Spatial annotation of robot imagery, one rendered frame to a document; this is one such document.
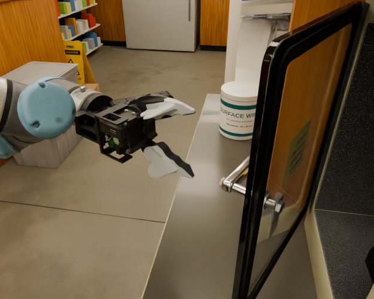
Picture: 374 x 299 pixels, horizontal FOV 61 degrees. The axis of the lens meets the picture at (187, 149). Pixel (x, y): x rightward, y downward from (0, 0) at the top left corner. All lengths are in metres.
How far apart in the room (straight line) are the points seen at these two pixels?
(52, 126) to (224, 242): 0.41
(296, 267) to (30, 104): 0.53
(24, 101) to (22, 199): 2.03
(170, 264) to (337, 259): 0.30
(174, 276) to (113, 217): 1.52
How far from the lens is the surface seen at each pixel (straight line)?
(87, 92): 0.59
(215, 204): 0.76
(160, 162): 0.52
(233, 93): 0.96
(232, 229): 0.71
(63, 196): 2.38
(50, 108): 0.46
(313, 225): 0.68
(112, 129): 0.49
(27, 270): 2.00
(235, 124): 0.98
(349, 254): 0.63
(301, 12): 0.60
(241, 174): 0.41
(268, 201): 0.38
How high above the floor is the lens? 1.45
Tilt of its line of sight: 33 degrees down
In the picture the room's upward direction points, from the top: straight up
